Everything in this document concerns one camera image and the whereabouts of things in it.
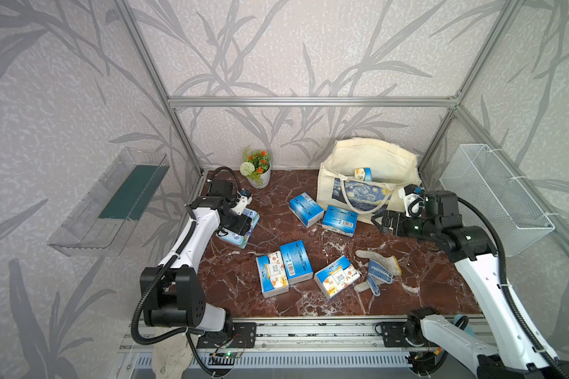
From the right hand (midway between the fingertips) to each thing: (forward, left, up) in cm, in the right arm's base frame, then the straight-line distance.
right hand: (382, 218), depth 72 cm
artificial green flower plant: (+38, +43, -11) cm, 58 cm away
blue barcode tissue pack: (+16, +23, -18) cm, 34 cm away
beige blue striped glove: (-7, -4, -24) cm, 26 cm away
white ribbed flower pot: (+34, +41, -16) cm, 55 cm away
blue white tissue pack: (+29, -1, -11) cm, 31 cm away
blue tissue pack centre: (-6, +27, -19) cm, 33 cm away
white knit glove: (-33, +64, -24) cm, 76 cm away
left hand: (+6, +47, -11) cm, 49 cm away
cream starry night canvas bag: (+27, -12, -6) cm, 31 cm away
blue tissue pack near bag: (+11, +10, -19) cm, 24 cm away
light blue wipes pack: (-1, +48, -9) cm, 49 cm away
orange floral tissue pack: (-11, +13, -19) cm, 25 cm away
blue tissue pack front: (-10, +35, -19) cm, 41 cm away
